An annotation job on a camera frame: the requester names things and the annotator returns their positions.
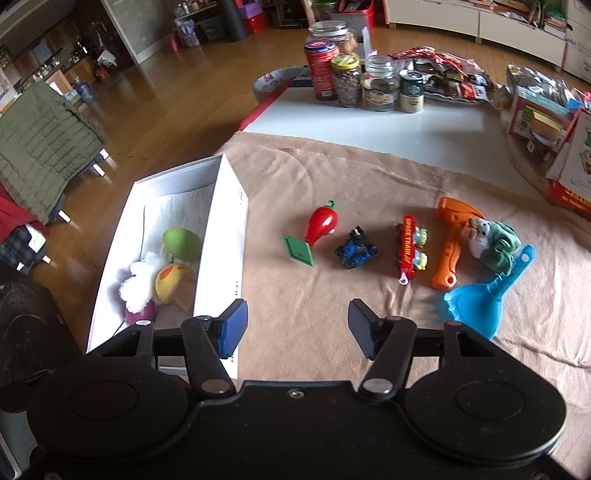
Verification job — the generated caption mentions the blue toy shovel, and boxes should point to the blue toy shovel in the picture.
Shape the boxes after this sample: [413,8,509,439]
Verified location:
[443,245,537,341]

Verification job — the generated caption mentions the purple toy egg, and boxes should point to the purple toy egg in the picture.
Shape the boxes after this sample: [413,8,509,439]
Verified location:
[124,302,158,326]

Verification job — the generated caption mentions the green quilted jacket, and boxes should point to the green quilted jacket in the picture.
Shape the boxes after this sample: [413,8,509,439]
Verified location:
[0,82,108,224]

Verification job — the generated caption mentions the printed cardboard box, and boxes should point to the printed cardboard box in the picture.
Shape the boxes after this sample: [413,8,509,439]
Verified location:
[508,85,583,164]

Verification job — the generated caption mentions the beige blanket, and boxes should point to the beige blanket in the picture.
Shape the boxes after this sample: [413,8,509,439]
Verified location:
[215,131,591,476]

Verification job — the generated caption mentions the white plush bear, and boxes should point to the white plush bear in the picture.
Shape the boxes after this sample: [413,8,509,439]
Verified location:
[119,251,160,315]

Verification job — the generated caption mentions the green plush toy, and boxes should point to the green plush toy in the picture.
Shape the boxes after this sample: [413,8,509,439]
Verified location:
[466,218,522,276]

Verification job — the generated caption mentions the green coffee can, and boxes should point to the green coffee can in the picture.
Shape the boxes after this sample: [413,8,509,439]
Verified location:
[398,69,426,114]

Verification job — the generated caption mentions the orange toy axe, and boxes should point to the orange toy axe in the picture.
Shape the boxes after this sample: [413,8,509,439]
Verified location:
[431,197,486,291]

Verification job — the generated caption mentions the pile of snack packets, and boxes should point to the pile of snack packets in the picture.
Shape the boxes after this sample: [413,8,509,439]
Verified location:
[388,46,506,104]

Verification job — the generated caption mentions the green toy egg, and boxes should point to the green toy egg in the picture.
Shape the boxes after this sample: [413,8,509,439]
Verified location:
[163,227,202,262]

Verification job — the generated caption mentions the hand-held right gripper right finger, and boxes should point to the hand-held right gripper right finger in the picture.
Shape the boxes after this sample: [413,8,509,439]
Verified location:
[347,298,497,401]

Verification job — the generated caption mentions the red cloth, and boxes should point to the red cloth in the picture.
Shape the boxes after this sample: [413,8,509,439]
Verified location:
[0,185,47,241]

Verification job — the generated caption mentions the desk calendar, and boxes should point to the desk calendar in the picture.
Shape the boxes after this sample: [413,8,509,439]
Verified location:
[545,108,591,213]

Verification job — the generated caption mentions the grey trash bin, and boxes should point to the grey trash bin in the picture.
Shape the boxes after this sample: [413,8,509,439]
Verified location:
[253,66,310,104]

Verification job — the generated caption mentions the white cardboard box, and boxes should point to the white cardboard box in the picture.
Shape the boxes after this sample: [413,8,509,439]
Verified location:
[85,154,250,381]

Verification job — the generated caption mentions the green-lidded seed jar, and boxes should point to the green-lidded seed jar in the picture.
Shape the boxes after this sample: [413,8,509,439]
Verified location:
[330,54,363,108]

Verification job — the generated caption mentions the black leather sofa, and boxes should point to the black leather sofa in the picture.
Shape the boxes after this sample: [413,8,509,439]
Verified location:
[0,263,88,411]

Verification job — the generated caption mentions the white boxes with drawings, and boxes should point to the white boxes with drawings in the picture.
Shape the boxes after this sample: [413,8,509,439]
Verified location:
[561,0,591,84]

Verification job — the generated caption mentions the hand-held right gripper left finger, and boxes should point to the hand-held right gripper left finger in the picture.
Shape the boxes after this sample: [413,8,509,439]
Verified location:
[99,298,249,396]

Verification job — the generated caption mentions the green plastic card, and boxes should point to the green plastic card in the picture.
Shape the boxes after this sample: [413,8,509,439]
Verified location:
[283,235,315,267]

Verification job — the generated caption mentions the yellow spotted toy egg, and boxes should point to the yellow spotted toy egg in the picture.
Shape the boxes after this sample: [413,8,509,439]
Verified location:
[154,264,195,304]

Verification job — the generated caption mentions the red chili pepper toy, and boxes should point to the red chili pepper toy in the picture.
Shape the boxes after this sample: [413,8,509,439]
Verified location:
[305,200,339,245]

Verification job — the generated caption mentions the red tin can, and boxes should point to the red tin can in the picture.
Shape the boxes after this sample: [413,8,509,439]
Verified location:
[304,39,339,101]

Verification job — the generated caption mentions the clear water bottle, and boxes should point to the clear water bottle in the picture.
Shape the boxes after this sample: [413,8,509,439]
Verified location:
[71,76,95,102]

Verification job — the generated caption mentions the red toy train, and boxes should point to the red toy train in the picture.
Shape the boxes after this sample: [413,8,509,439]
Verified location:
[396,215,430,284]

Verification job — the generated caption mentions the white low cabinet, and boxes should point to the white low cabinet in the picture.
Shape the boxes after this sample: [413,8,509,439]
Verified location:
[385,0,571,72]

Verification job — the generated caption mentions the blue toy car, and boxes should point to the blue toy car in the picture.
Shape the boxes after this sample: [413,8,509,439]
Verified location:
[335,226,380,269]

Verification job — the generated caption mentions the clear glass jar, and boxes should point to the clear glass jar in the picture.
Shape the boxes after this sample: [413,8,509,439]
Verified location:
[361,55,400,112]

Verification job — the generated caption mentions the pile of foil packets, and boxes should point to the pile of foil packets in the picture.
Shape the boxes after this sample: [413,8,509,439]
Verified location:
[505,65,585,109]

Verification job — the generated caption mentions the large glass cookie jar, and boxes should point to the large glass cookie jar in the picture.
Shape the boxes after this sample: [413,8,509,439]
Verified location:
[308,20,358,58]

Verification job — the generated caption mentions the plaid cloth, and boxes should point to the plaid cloth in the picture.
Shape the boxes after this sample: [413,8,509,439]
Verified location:
[0,224,47,271]

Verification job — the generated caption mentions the red storage bin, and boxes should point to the red storage bin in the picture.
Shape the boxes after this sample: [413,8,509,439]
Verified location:
[339,0,375,26]

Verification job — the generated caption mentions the black cylinder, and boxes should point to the black cylinder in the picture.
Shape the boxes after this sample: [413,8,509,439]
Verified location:
[219,0,250,42]

